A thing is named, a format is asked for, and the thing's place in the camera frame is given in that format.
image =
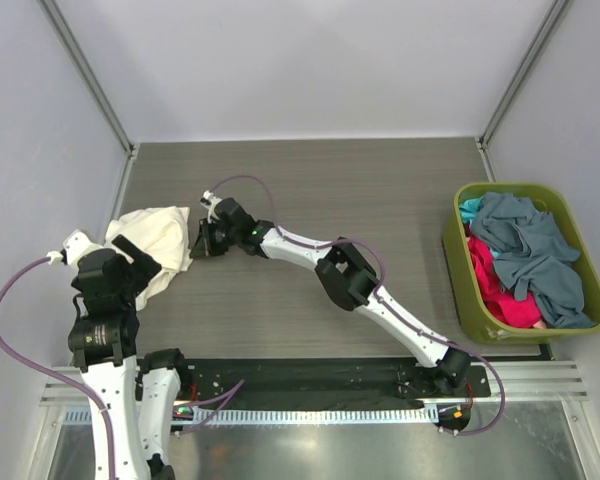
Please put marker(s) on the aluminium frame rail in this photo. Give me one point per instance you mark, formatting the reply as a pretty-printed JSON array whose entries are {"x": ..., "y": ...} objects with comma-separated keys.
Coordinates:
[{"x": 528, "y": 381}]

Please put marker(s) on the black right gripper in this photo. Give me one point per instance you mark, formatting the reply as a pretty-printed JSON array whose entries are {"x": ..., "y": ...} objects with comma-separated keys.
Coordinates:
[{"x": 206, "y": 248}]

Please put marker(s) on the grey blue t shirt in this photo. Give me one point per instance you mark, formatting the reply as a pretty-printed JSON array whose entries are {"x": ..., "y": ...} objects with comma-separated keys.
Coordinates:
[{"x": 534, "y": 257}]

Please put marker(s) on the olive green plastic bin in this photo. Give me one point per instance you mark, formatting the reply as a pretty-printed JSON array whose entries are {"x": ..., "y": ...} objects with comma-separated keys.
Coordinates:
[{"x": 474, "y": 318}]

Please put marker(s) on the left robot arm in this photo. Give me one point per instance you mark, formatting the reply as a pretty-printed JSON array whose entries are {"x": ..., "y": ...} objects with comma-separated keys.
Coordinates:
[{"x": 133, "y": 407}]

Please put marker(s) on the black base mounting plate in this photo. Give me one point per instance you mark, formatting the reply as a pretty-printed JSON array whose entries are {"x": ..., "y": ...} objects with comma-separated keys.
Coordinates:
[{"x": 327, "y": 384}]

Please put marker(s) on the aluminium corner post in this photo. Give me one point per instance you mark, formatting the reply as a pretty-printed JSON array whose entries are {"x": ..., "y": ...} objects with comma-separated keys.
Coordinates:
[
  {"x": 539, "y": 41},
  {"x": 70, "y": 43}
]

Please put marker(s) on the teal t shirt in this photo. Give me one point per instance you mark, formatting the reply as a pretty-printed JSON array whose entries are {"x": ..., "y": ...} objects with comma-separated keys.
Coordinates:
[{"x": 469, "y": 209}]

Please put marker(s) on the cream white t shirt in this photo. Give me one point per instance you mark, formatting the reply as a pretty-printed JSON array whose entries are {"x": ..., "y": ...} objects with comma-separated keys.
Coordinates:
[{"x": 163, "y": 234}]

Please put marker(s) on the right aluminium corner post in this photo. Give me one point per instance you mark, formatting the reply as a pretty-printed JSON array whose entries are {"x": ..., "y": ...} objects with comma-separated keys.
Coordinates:
[{"x": 539, "y": 41}]

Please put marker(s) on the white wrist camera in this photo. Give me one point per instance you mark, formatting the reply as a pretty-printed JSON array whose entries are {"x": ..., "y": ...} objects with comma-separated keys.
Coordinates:
[
  {"x": 76, "y": 246},
  {"x": 210, "y": 201}
]

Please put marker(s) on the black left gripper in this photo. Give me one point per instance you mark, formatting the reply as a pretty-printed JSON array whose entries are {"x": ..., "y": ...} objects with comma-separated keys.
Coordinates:
[{"x": 143, "y": 269}]

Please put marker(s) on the white slotted cable duct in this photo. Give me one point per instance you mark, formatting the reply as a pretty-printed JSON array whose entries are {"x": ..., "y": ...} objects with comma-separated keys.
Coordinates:
[{"x": 428, "y": 415}]

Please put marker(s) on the red t shirt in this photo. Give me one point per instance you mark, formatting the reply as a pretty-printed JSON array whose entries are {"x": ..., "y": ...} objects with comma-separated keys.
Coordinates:
[{"x": 499, "y": 301}]

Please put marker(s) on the left aluminium corner post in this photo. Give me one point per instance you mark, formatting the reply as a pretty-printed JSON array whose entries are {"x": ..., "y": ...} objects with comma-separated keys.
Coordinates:
[{"x": 70, "y": 43}]

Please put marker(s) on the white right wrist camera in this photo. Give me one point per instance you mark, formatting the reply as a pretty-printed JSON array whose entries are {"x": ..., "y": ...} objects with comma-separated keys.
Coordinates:
[{"x": 210, "y": 201}]

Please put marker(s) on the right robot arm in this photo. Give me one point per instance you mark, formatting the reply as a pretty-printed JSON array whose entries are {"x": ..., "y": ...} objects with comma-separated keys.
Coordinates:
[{"x": 348, "y": 279}]

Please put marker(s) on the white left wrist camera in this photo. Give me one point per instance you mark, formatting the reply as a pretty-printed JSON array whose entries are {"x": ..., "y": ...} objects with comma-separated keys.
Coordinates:
[{"x": 76, "y": 246}]

